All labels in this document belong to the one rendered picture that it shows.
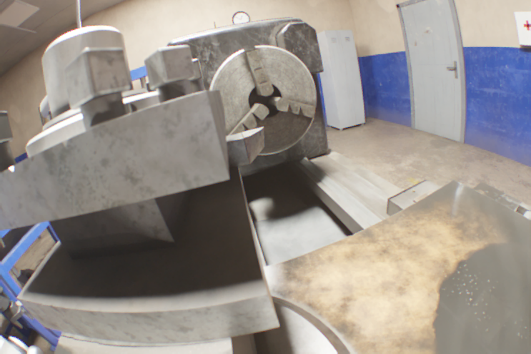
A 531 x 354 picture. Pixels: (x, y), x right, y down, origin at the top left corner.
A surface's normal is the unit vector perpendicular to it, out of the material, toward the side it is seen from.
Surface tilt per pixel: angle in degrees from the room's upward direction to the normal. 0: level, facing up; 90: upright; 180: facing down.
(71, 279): 0
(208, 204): 0
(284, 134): 90
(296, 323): 0
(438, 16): 90
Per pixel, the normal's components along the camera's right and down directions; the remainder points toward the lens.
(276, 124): 0.22, 0.28
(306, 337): -0.20, -0.92
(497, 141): -0.96, 0.26
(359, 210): -0.84, -0.43
